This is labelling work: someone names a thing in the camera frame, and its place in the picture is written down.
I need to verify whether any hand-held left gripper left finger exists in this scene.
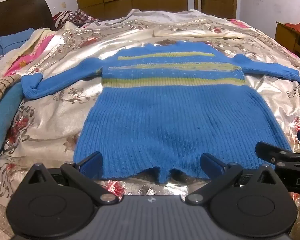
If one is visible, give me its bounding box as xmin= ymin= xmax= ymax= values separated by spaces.
xmin=23 ymin=151 xmax=118 ymax=204

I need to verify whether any dark wooden headboard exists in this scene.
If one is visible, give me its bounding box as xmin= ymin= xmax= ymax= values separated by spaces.
xmin=0 ymin=0 xmax=57 ymax=67

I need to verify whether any white quilt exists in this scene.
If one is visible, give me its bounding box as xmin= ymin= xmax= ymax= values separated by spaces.
xmin=97 ymin=8 xmax=215 ymax=23

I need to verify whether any pink floral sheet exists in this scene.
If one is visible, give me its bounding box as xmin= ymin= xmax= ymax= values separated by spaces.
xmin=225 ymin=18 xmax=252 ymax=28

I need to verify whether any teal folded cloth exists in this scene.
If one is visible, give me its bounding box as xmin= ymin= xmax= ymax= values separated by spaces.
xmin=0 ymin=80 xmax=25 ymax=163

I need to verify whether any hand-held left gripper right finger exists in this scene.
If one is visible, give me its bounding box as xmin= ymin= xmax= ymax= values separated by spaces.
xmin=185 ymin=152 xmax=283 ymax=204

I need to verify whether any pink lace-edged blanket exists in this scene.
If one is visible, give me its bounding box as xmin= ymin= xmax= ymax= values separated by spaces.
xmin=1 ymin=27 xmax=65 ymax=78

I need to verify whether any blue pillow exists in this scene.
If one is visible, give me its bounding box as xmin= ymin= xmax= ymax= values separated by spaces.
xmin=0 ymin=28 xmax=35 ymax=57

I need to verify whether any wooden side table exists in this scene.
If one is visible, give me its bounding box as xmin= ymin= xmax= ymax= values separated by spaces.
xmin=275 ymin=21 xmax=300 ymax=62

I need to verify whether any brown checked cloth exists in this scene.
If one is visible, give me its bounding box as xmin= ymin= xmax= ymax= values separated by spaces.
xmin=0 ymin=74 xmax=23 ymax=117

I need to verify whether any blue striped knit sweater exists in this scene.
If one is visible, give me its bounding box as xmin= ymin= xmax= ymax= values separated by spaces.
xmin=21 ymin=41 xmax=300 ymax=183

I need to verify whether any red white patterned cloth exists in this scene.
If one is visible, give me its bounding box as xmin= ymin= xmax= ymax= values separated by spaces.
xmin=52 ymin=8 xmax=103 ymax=29

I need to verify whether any floral satin bedspread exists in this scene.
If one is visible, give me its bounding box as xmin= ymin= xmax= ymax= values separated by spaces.
xmin=0 ymin=10 xmax=300 ymax=240

